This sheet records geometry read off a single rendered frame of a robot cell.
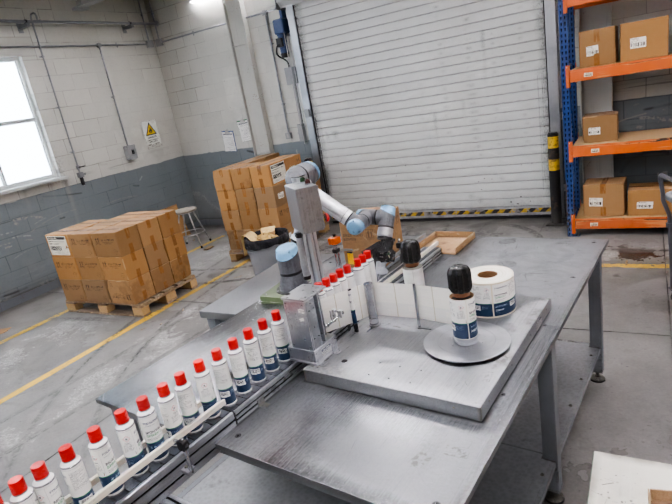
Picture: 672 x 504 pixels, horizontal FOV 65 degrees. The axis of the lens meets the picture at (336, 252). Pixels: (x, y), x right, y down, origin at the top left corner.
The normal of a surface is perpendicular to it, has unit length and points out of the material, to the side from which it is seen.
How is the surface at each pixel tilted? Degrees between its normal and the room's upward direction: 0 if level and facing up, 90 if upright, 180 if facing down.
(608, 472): 0
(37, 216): 90
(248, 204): 92
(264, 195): 90
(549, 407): 90
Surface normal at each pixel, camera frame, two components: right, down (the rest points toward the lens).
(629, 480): -0.17, -0.94
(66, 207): 0.86, 0.00
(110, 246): -0.44, 0.33
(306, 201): 0.34, 0.22
